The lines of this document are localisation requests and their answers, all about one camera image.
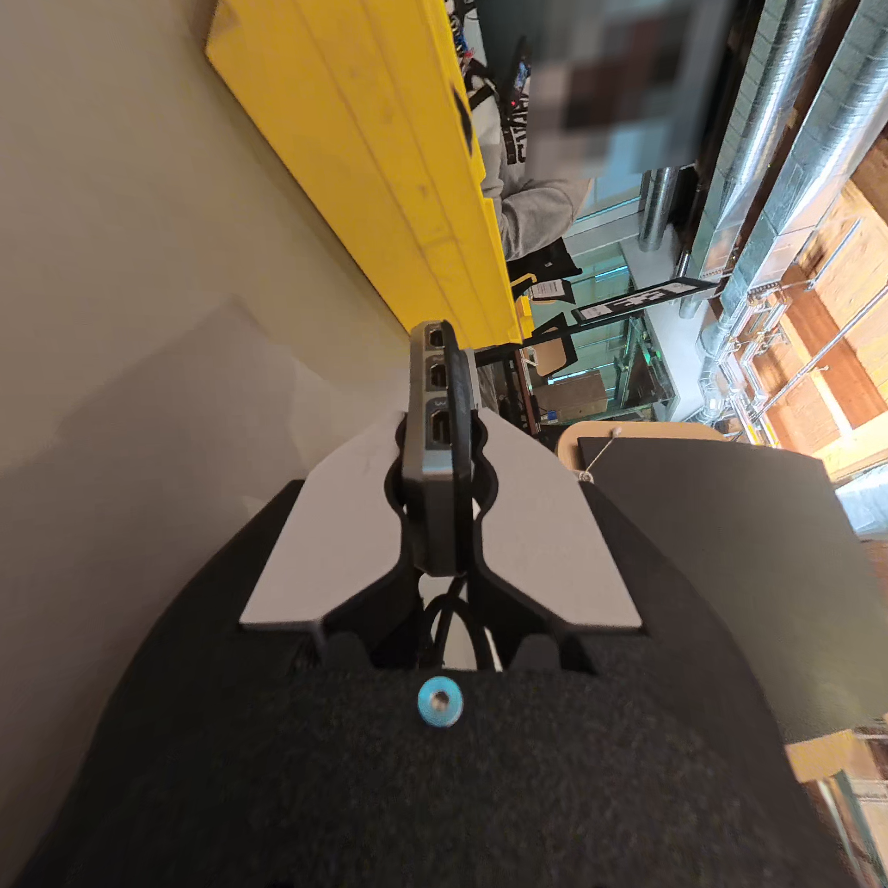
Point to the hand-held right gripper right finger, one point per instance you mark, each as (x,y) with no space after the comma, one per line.
(555,548)

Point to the yellow plastic bin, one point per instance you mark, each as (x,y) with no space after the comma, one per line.
(361,139)

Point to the cardboard box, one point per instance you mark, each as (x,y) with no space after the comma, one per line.
(572,395)

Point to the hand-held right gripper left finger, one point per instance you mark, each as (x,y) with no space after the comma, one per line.
(333,548)

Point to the silver ventilation duct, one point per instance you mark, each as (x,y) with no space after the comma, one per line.
(770,104)
(832,139)

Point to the black and silver switch box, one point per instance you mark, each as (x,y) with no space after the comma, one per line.
(430,485)

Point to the black printed tag strip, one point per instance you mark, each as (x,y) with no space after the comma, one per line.
(645,300)

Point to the black board wooden rim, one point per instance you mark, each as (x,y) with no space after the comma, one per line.
(694,555)

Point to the small wooden board black frame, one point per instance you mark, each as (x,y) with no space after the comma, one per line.
(555,350)

